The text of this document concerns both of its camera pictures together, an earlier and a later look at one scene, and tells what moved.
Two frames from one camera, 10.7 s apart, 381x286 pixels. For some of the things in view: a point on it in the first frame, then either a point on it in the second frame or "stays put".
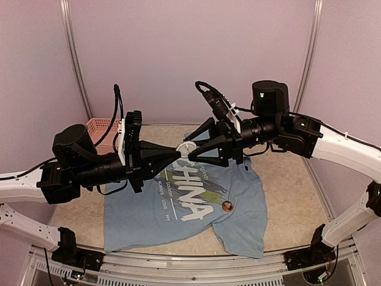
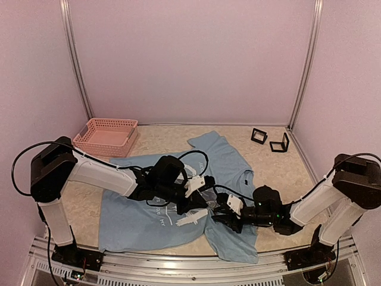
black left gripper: [146, 162] to [192, 203]
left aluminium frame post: [65, 8] stays put
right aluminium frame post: [311, 53] stays put
